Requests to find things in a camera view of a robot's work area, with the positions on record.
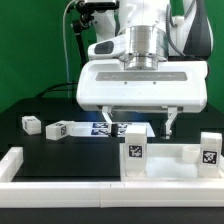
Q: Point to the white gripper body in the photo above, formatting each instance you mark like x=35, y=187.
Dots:
x=178, y=84

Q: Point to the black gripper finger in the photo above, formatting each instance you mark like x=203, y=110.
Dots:
x=172, y=113
x=112, y=127

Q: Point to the white square tabletop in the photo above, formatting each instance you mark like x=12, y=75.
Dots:
x=170, y=162

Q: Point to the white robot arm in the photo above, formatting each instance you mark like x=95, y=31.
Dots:
x=146, y=59

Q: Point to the white fiducial tag sheet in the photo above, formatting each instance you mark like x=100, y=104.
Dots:
x=100, y=129

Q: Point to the white U-shaped obstacle fence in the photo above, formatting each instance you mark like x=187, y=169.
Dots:
x=102, y=194

